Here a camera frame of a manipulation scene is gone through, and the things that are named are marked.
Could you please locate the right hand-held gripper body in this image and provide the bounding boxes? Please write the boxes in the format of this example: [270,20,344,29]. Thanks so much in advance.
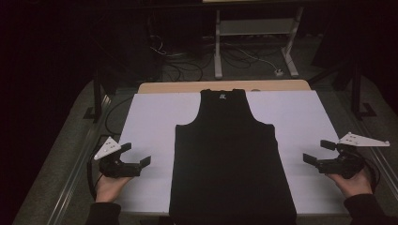
[315,131,390,180]

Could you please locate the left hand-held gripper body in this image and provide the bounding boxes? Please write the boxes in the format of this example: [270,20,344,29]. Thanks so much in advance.
[93,136,142,179]

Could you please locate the black tank top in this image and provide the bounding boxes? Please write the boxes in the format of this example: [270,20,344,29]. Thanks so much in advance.
[168,88,298,225]

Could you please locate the person's left hand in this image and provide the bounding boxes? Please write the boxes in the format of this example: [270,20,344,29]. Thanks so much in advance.
[94,174,134,204]

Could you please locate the person's right hand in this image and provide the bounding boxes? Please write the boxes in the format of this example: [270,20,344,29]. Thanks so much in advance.
[325,167,375,200]

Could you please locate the white table cover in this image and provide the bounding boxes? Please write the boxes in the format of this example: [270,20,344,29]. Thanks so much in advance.
[115,90,350,217]

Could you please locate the black metal stand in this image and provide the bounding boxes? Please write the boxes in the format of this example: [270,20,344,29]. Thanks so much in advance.
[349,57,377,120]
[83,60,111,124]

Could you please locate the left hand-held gripper cable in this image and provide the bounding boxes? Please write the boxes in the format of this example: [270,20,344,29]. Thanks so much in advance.
[86,152,105,201]

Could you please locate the hand-held gripper cable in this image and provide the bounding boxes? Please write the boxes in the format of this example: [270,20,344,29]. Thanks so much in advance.
[86,152,105,201]
[360,157,381,195]

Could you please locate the right hand-held gripper cable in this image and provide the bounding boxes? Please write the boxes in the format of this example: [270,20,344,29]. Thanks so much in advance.
[360,157,381,195]

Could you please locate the thin black cable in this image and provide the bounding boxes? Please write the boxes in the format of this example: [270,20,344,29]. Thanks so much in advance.
[103,96,135,137]

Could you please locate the aluminium rail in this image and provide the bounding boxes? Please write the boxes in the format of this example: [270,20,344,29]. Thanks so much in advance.
[46,95,112,225]
[351,116,398,201]

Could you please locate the white cable with plug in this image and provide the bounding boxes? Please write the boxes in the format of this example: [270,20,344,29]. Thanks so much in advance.
[224,43,284,78]

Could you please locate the black floor cables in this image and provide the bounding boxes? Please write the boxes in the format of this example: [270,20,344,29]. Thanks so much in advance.
[148,31,206,83]

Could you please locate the white metal desk frame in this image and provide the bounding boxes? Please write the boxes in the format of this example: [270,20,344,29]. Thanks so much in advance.
[214,7,305,80]

